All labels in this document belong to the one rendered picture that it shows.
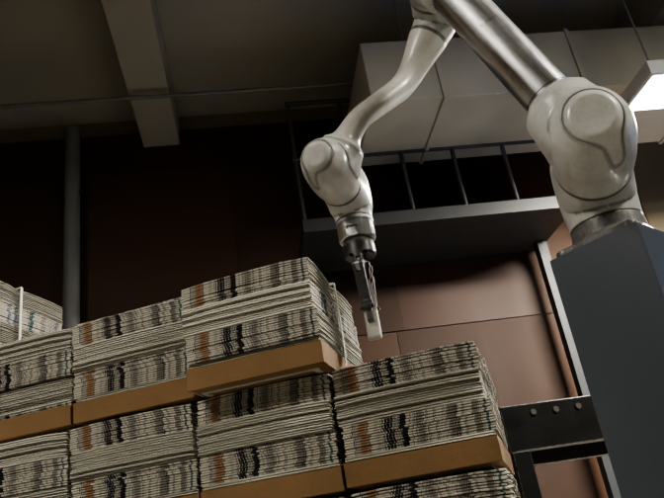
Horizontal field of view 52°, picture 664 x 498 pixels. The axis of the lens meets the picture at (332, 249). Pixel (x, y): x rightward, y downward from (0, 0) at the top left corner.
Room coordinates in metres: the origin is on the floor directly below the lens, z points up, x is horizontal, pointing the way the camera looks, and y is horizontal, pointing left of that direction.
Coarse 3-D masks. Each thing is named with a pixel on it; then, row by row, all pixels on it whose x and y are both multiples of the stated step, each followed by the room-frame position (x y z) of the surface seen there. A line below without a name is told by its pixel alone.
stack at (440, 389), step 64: (320, 384) 1.34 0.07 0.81; (384, 384) 1.30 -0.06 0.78; (448, 384) 1.27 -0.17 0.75; (0, 448) 1.49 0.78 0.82; (64, 448) 1.46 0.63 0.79; (128, 448) 1.42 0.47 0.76; (192, 448) 1.39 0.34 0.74; (256, 448) 1.36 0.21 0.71; (320, 448) 1.33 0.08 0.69; (384, 448) 1.31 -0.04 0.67
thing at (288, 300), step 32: (192, 288) 1.33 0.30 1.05; (224, 288) 1.32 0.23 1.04; (256, 288) 1.30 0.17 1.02; (288, 288) 1.28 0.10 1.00; (320, 288) 1.36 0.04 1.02; (192, 320) 1.33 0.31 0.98; (224, 320) 1.31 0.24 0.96; (256, 320) 1.30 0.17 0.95; (288, 320) 1.29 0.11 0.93; (320, 320) 1.30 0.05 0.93; (192, 352) 1.33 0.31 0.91; (224, 352) 1.31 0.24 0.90; (256, 352) 1.31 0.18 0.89; (224, 384) 1.33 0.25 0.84; (256, 384) 1.35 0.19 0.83
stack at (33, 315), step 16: (0, 288) 1.63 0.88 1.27; (0, 304) 1.63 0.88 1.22; (16, 304) 1.69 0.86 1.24; (32, 304) 1.75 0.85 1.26; (48, 304) 1.82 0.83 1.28; (0, 320) 1.64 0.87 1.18; (16, 320) 1.69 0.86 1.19; (32, 320) 1.75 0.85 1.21; (48, 320) 1.82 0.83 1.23; (0, 336) 1.64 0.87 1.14; (16, 336) 1.70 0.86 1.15; (32, 336) 1.76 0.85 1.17
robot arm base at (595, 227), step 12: (600, 216) 1.30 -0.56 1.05; (612, 216) 1.29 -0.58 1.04; (624, 216) 1.29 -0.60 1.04; (636, 216) 1.30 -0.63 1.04; (576, 228) 1.35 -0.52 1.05; (588, 228) 1.32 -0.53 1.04; (600, 228) 1.30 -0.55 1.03; (612, 228) 1.28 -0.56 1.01; (576, 240) 1.36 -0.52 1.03; (588, 240) 1.32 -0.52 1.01; (564, 252) 1.36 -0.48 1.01
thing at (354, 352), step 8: (344, 304) 1.57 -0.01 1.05; (344, 312) 1.55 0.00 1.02; (352, 312) 1.64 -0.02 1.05; (344, 320) 1.53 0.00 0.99; (352, 320) 1.63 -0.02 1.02; (344, 328) 1.51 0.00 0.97; (352, 328) 1.59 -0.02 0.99; (352, 336) 1.58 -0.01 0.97; (352, 344) 1.55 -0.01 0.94; (352, 352) 1.54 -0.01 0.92; (360, 352) 1.62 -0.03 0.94; (352, 360) 1.52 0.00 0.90; (360, 360) 1.60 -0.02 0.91
